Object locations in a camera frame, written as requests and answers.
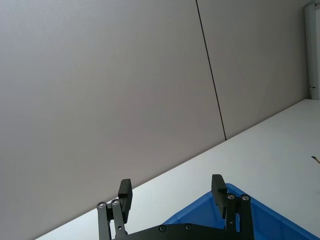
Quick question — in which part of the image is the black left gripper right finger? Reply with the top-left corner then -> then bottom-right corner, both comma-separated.
211,173 -> 255,239

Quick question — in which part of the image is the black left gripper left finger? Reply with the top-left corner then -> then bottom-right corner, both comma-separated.
96,178 -> 134,240

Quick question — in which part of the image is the blue plastic bin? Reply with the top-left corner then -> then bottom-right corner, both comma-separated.
161,182 -> 320,240

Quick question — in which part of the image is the white upright post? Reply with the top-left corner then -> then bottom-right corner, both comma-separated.
303,0 -> 320,100

